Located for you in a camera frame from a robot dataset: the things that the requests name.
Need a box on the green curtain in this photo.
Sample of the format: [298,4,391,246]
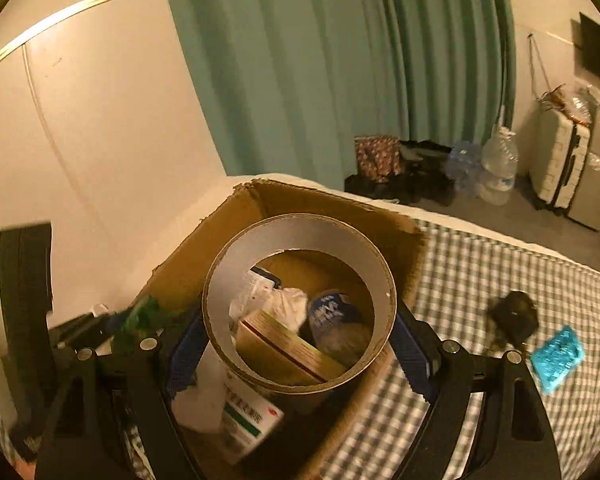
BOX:
[169,0,516,188]

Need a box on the pack of water bottles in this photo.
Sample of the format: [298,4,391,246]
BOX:
[444,140,482,197]

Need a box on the brown cardboard box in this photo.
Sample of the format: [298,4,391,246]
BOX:
[130,176,427,480]

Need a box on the grey mini fridge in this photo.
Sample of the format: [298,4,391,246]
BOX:
[568,106,600,231]

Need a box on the beige cardboard box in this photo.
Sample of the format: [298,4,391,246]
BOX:
[235,310,346,386]

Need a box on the green snack packet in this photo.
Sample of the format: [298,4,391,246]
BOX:
[108,296,176,356]

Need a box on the brown tape roll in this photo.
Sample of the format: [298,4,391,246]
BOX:
[201,214,398,396]

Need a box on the teal blue pouch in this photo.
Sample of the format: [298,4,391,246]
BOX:
[530,325,585,394]

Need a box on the white crumpled tissue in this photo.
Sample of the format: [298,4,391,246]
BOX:
[263,287,309,333]

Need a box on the green 999 medicine box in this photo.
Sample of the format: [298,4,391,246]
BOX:
[218,373,284,465]

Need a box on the black bag on floor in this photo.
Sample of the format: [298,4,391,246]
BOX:
[344,140,455,206]

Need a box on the black glossy box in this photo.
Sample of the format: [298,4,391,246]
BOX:
[486,290,540,354]

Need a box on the white suitcase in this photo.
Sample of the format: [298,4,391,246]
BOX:
[530,110,590,210]

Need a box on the checkered bed sheet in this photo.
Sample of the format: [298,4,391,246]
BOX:
[0,216,600,480]

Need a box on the patterned brown bag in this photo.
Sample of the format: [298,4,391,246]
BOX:
[354,136,404,183]

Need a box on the large clear water jug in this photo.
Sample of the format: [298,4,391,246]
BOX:
[477,127,519,206]

